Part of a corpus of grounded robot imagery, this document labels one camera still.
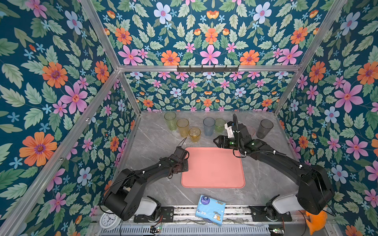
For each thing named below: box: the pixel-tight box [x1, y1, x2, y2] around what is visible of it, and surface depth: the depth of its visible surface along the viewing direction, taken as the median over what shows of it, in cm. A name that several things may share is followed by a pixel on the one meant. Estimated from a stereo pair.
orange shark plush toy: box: [305, 210, 328, 236], surface depth 69 cm
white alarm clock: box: [99, 212, 122, 231], surface depth 69 cm
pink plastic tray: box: [181, 147, 246, 188], surface depth 88 cm
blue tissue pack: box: [194, 194, 226, 227], surface depth 72 cm
